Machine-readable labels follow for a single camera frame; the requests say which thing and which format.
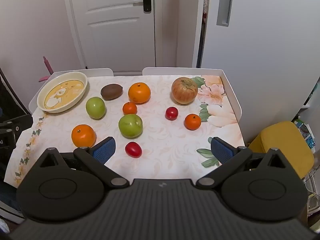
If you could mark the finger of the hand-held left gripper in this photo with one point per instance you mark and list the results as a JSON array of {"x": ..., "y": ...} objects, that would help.
[{"x": 17, "y": 123}]

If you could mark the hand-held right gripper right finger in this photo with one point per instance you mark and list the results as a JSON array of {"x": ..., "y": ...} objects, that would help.
[{"x": 221, "y": 150}]

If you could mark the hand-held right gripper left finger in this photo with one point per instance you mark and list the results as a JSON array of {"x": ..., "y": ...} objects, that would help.
[{"x": 103, "y": 150}]

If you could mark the large orange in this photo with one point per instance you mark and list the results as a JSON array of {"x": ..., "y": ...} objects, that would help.
[
  {"x": 139, "y": 93},
  {"x": 83, "y": 136}
]

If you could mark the oblong red cherry tomato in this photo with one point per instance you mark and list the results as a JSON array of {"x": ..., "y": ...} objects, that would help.
[{"x": 133, "y": 149}]

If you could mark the green apple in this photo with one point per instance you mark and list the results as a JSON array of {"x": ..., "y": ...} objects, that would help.
[
  {"x": 130, "y": 126},
  {"x": 95, "y": 107}
]

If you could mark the small tangerine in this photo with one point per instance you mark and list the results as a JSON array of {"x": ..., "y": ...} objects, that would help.
[
  {"x": 192, "y": 122},
  {"x": 129, "y": 108}
]

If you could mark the cream bowl with bear print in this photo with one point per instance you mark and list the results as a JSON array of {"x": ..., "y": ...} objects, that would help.
[{"x": 62, "y": 92}]

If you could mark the round red cherry tomato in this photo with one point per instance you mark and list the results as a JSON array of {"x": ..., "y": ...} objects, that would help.
[{"x": 171, "y": 113}]

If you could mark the black fabric chair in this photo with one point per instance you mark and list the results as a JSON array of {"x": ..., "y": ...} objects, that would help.
[{"x": 10, "y": 100}]

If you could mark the brown kiwi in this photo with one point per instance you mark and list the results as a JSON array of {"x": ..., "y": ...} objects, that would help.
[{"x": 111, "y": 92}]

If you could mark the floral tablecloth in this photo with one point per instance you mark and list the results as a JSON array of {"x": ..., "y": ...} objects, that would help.
[{"x": 162, "y": 135}]

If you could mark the yellow stool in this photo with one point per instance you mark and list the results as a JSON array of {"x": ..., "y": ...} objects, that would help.
[{"x": 282, "y": 145}]

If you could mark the pink plastic object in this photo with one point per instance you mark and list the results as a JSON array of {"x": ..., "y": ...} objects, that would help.
[{"x": 48, "y": 67}]

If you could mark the red-yellow apple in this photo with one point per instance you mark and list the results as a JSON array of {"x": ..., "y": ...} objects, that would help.
[{"x": 184, "y": 90}]

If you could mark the blue patterned packet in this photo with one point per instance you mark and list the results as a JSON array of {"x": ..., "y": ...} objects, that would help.
[{"x": 306, "y": 132}]

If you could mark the white raised-edge table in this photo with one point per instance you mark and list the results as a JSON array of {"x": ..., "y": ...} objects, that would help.
[{"x": 160, "y": 71}]

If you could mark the white refrigerator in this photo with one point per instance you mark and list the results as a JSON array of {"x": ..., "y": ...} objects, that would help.
[{"x": 262, "y": 55}]

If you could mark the white panel door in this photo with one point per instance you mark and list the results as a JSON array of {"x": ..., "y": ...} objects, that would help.
[{"x": 112, "y": 42}]

